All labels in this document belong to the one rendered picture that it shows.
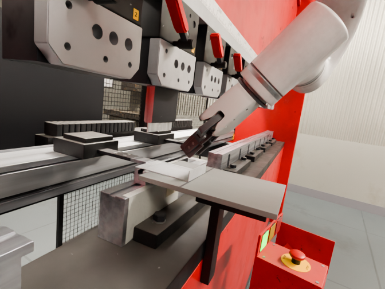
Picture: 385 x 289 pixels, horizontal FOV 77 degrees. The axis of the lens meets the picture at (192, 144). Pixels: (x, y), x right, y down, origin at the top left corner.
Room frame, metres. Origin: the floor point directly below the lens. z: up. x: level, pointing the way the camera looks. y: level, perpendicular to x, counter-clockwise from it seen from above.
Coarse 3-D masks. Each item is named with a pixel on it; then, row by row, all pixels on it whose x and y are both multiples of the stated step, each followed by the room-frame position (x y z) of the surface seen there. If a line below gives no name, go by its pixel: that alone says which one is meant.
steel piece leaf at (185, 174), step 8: (144, 168) 0.50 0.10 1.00; (152, 168) 0.51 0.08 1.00; (160, 168) 0.52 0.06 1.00; (168, 168) 0.53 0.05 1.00; (176, 168) 0.53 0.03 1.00; (184, 168) 0.54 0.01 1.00; (200, 168) 0.50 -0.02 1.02; (168, 176) 0.47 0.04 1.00; (176, 176) 0.47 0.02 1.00; (184, 176) 0.48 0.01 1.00; (192, 176) 0.47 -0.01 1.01
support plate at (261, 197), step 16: (144, 176) 0.45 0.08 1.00; (160, 176) 0.47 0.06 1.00; (208, 176) 0.51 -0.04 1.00; (224, 176) 0.52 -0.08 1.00; (240, 176) 0.54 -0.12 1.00; (192, 192) 0.41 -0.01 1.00; (208, 192) 0.41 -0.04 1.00; (224, 192) 0.42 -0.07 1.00; (240, 192) 0.43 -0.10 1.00; (256, 192) 0.44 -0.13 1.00; (272, 192) 0.45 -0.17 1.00; (240, 208) 0.37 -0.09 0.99; (256, 208) 0.37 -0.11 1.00; (272, 208) 0.37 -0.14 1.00
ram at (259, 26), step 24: (192, 0) 0.54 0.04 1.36; (216, 0) 0.66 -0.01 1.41; (240, 0) 0.84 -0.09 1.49; (264, 0) 1.15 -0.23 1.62; (288, 0) 1.84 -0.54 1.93; (216, 24) 0.67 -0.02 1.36; (240, 24) 0.87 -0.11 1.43; (264, 24) 1.23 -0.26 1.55; (288, 24) 2.06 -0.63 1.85; (240, 48) 0.91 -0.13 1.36; (264, 48) 1.31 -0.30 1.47
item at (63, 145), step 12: (72, 132) 0.63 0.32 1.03; (84, 132) 0.66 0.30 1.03; (96, 132) 0.68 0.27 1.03; (60, 144) 0.60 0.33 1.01; (72, 144) 0.58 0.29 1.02; (84, 144) 0.57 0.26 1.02; (96, 144) 0.60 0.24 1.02; (108, 144) 0.64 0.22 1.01; (72, 156) 0.58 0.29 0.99; (84, 156) 0.57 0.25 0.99; (96, 156) 0.60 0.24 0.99; (120, 156) 0.57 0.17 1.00; (132, 156) 0.58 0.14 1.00
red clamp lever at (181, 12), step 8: (168, 0) 0.41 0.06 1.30; (176, 0) 0.41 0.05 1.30; (168, 8) 0.42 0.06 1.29; (176, 8) 0.41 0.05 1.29; (176, 16) 0.42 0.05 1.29; (184, 16) 0.43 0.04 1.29; (176, 24) 0.44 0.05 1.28; (184, 24) 0.44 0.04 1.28; (176, 32) 0.45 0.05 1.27; (184, 32) 0.44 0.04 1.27; (184, 40) 0.46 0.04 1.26; (192, 40) 0.46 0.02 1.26; (184, 48) 0.47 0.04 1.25; (192, 48) 0.47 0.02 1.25
